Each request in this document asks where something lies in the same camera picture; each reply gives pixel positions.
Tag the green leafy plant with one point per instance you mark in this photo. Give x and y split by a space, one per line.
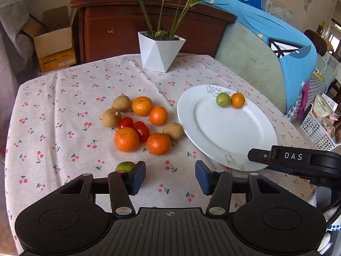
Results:
165 2

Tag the small mandarin orange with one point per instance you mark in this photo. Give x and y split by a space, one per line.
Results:
238 100

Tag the brown kiwi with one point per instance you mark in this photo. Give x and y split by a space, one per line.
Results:
121 103
173 131
111 117

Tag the white perforated basket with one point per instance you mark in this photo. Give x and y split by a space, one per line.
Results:
318 133

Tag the purple cloth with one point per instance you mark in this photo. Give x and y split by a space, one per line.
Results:
305 96

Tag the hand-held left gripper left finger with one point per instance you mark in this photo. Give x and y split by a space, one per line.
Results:
138 176

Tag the pale green armchair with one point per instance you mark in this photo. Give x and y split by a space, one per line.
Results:
247 50

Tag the white plate with line drawing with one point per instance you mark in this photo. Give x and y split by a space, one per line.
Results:
226 128

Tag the large mandarin orange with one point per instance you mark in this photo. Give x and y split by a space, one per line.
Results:
126 139

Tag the dark wooden cabinet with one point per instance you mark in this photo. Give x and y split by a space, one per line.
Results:
112 29

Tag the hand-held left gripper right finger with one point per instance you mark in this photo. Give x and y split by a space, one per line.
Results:
202 177

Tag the white faceted plant pot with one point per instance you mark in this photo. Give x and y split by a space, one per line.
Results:
159 52

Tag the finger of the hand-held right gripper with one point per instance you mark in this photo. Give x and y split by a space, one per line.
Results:
277 162

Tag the grey checked cloth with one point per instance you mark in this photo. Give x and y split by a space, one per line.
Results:
13 58

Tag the snack package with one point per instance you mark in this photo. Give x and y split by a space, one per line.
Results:
323 106

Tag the green lime with red patch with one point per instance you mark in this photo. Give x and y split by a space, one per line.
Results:
124 166

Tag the white knit cloth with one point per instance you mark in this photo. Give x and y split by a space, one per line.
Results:
326 242

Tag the cardboard box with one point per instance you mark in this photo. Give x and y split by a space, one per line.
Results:
53 45

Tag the dark wooden chair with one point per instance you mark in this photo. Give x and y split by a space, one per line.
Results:
318 40

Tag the blue covered sofa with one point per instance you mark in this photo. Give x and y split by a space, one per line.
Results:
282 32

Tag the red cherry tomato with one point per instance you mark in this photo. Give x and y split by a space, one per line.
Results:
125 122
141 130

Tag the cherry print tablecloth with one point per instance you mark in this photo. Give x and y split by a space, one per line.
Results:
66 117

